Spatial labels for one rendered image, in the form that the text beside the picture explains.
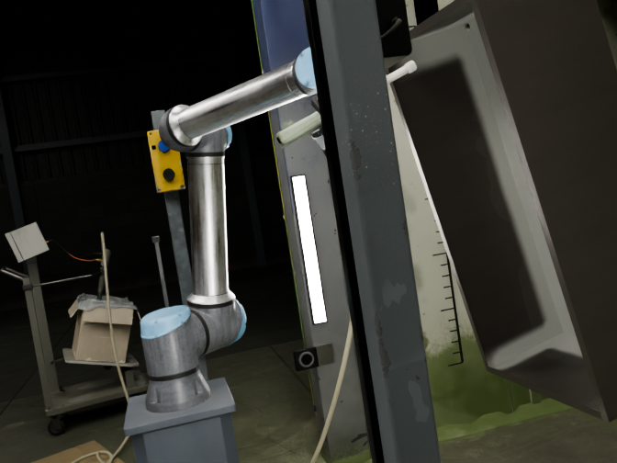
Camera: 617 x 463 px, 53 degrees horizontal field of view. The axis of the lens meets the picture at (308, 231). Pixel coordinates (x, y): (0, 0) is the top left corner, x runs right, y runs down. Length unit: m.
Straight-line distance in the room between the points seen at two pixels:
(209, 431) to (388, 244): 1.28
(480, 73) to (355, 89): 1.75
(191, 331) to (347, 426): 1.13
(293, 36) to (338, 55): 2.05
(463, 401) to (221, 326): 1.39
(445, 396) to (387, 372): 2.28
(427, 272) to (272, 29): 1.23
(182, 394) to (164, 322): 0.21
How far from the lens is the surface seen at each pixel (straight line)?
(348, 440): 2.81
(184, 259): 2.74
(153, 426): 1.81
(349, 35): 0.65
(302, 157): 2.60
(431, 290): 2.80
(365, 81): 0.64
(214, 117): 1.64
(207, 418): 1.82
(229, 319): 1.96
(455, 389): 2.94
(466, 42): 2.37
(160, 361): 1.85
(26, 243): 4.19
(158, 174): 2.68
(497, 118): 2.36
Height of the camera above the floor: 1.19
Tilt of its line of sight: 3 degrees down
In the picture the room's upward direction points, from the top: 9 degrees counter-clockwise
